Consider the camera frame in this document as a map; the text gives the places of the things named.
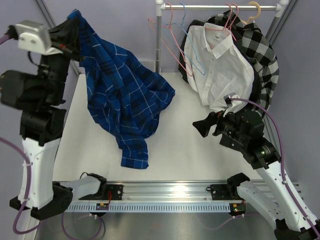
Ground pink hanger on rack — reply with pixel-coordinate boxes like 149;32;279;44
228;3;239;41
204;3;233;31

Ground white slotted cable duct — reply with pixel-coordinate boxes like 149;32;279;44
66;201;231;213

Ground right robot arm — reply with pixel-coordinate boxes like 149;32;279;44
192;110;320;240

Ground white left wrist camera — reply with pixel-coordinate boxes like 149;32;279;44
13;20;63;56

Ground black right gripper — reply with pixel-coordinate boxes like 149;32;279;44
193;106;249;146

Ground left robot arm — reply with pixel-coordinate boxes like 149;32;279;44
0;18;108;221

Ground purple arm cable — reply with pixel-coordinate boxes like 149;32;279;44
0;33;46;235
229;97;320;231

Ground black white checked shirt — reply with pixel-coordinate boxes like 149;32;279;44
206;10;280;118

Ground white plastic basket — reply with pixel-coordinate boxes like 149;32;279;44
139;58;156;72

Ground pink wire hanger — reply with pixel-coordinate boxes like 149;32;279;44
147;10;193;76

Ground wooden hanger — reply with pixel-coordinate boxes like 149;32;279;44
241;1;262;26

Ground white clothes rack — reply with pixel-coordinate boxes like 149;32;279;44
151;0;291;73

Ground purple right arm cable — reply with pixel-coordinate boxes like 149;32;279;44
229;97;320;231

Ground blue wire hanger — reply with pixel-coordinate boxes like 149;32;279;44
161;2;206;76

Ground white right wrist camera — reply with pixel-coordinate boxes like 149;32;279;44
223;92;247;117

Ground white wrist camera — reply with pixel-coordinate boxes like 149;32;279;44
13;20;63;56
223;92;247;117

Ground blue plaid shirt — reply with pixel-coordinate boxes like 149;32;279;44
68;9;176;170

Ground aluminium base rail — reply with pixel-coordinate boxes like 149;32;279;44
53;180;305;213

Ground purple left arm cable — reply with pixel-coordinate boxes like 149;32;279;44
0;33;46;235

